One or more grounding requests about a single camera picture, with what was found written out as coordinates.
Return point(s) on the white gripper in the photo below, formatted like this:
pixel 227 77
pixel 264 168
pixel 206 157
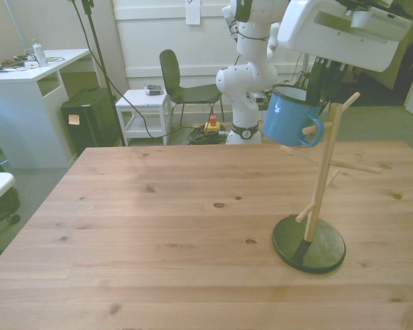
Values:
pixel 313 34

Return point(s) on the blue enamel mug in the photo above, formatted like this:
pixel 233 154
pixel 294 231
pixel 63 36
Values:
pixel 285 120

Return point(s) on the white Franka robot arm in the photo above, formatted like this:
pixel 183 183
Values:
pixel 248 75

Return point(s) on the wooden mug tree black base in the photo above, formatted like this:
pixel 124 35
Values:
pixel 309 254

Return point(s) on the yellow emergency stop button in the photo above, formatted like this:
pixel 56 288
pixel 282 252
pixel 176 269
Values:
pixel 212 127

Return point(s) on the white paper sheet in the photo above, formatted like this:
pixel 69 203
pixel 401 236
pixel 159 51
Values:
pixel 193 12

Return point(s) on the small grey device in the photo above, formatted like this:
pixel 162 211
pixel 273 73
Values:
pixel 153 90

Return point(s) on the white side table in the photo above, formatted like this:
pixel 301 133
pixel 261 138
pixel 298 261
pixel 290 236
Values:
pixel 141 99

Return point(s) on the black computer tower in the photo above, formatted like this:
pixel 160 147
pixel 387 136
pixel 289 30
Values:
pixel 89 137

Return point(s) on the orange sticky note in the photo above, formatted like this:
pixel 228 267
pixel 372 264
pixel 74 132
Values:
pixel 74 120

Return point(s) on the clear plastic bottle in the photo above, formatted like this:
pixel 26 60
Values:
pixel 40 55

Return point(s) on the small white box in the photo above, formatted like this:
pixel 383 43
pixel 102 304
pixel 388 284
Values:
pixel 31 64

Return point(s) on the white desk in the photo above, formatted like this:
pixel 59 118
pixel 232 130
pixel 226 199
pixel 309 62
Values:
pixel 20 103

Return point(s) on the black office chair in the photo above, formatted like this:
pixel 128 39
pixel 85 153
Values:
pixel 7 203

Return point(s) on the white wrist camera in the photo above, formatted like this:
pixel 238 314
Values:
pixel 382 19

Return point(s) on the black camera stand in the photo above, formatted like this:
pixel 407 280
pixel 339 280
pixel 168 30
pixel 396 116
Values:
pixel 96 41

